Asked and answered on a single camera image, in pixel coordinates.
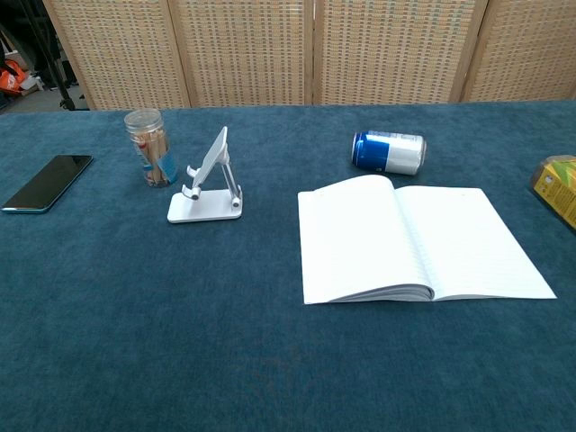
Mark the blue felt table cover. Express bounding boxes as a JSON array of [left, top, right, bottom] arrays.
[[0, 99, 576, 432]]

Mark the black smartphone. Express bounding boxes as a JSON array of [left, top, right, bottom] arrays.
[[1, 154, 95, 215]]

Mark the blue and white drink can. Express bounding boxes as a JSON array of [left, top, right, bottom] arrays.
[[351, 130, 428, 176]]

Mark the black tripod stand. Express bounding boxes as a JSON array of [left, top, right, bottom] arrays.
[[16, 0, 90, 112]]

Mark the orange bag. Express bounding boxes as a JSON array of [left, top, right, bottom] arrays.
[[0, 59, 29, 95]]

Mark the clear jar of wooden sticks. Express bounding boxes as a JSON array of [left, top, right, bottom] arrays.
[[123, 108, 179, 188]]

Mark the yellow green box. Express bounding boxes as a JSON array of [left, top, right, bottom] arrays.
[[528, 155, 576, 230]]

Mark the woven wooden folding screen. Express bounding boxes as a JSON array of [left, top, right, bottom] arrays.
[[42, 0, 576, 111]]

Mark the white folding phone stand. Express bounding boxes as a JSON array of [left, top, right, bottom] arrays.
[[166, 126, 244, 224]]

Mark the notebook with yellow cover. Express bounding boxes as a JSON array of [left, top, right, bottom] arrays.
[[297, 174, 558, 306]]

